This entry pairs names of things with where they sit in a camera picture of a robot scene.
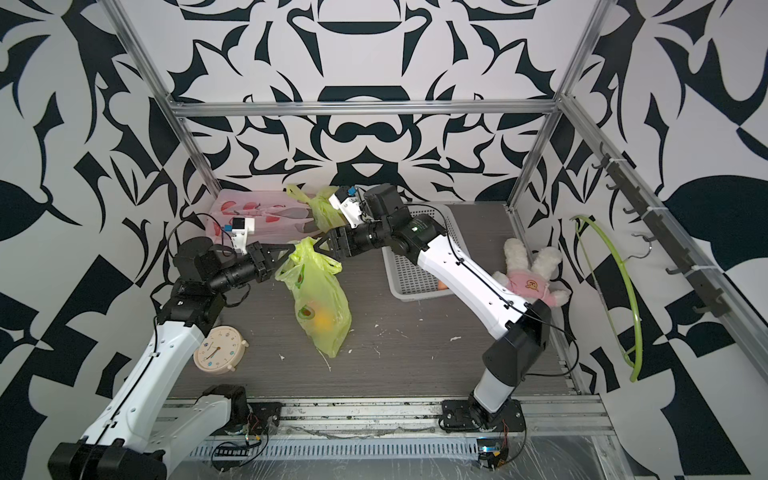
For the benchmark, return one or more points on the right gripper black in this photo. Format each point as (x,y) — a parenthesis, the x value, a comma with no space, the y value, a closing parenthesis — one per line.
(341,241)

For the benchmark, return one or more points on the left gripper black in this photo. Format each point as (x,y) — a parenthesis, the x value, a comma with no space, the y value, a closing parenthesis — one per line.
(260,263)

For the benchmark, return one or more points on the green avocado plastic bag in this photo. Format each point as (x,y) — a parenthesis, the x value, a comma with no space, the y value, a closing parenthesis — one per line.
(311,279)

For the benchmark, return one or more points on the white plastic basket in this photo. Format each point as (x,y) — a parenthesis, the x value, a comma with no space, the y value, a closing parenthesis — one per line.
(408,282)

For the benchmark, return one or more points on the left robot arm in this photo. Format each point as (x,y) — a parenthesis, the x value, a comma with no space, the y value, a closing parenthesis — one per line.
(121,442)

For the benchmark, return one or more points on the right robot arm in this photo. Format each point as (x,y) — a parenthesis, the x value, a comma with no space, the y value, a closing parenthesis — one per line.
(520,329)

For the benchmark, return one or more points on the pink plastic bag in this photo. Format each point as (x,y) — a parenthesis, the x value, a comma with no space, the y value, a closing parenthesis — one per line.
(278,218)

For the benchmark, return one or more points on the beige alarm clock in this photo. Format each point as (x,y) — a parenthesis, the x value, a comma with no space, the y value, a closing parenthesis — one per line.
(221,351)

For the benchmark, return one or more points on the plush bunny toy pink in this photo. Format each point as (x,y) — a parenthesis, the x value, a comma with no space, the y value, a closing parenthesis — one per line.
(531,280)

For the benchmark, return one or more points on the green hoop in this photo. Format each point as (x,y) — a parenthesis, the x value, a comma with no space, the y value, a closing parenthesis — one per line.
(633,356)

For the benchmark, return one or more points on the black hook rack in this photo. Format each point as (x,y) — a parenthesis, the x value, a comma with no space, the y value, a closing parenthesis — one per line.
(667,233)

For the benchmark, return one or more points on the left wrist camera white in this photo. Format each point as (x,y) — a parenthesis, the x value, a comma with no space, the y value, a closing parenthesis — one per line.
(239,229)

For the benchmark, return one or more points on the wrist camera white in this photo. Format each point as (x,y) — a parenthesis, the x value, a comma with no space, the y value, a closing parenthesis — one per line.
(348,201)
(239,229)

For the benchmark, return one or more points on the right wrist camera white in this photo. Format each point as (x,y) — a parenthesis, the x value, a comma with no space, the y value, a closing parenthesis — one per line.
(348,201)

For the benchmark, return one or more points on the aluminium frame bar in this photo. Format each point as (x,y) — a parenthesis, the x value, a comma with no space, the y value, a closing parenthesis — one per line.
(374,107)

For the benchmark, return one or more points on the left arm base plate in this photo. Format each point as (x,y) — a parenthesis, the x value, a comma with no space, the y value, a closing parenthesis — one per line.
(258,420)

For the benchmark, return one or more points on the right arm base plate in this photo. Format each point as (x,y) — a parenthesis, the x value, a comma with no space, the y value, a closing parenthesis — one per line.
(459,416)

